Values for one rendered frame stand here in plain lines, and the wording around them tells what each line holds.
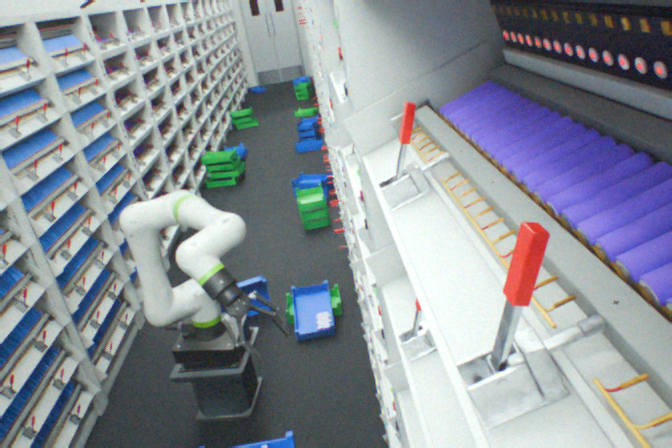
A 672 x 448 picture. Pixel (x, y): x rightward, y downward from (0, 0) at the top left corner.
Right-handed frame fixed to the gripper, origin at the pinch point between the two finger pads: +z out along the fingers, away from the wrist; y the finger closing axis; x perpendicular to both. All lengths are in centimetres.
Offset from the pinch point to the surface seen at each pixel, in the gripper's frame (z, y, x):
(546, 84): -2, -10, 129
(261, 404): 19, 4, -90
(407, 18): -17, -13, 119
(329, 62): -40, -43, 59
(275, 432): 30, 9, -75
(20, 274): -86, 42, -71
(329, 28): -45, -46, 63
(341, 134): -27, -39, 48
